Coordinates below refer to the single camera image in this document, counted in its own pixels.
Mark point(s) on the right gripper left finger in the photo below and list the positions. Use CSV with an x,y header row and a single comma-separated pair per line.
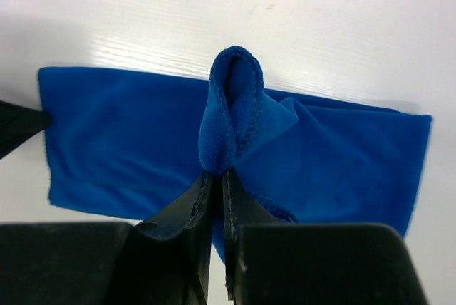
x,y
162,260

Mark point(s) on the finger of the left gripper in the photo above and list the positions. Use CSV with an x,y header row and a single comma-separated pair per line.
x,y
18,124

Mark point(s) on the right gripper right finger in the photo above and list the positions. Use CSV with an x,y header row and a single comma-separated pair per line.
x,y
272,262

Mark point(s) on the blue microfiber towel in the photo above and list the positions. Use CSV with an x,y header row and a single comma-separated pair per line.
x,y
126,144

